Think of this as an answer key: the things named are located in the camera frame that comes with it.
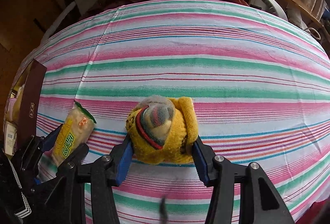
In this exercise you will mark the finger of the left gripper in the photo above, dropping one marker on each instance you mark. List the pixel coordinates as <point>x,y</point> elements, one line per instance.
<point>73,160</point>

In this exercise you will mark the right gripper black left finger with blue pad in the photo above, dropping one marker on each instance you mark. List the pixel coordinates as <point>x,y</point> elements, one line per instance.
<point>62,198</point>

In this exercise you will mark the green rice cracker packet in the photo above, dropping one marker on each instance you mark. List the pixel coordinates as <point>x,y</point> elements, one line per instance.
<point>75,130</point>

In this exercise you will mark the gold maroon storage box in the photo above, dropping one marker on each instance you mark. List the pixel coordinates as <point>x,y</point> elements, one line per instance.
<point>22,107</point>

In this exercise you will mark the striped pink green bedsheet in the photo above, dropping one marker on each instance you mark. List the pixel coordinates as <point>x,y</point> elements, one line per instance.
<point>260,86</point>

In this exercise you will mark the yellow knitted sock bundle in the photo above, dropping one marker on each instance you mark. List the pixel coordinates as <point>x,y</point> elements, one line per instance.
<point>163,130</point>

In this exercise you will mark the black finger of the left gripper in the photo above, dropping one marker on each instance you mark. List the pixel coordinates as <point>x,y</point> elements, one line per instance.
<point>26,159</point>

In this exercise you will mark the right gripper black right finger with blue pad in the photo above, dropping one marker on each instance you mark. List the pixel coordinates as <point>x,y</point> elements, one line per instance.
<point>260,202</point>

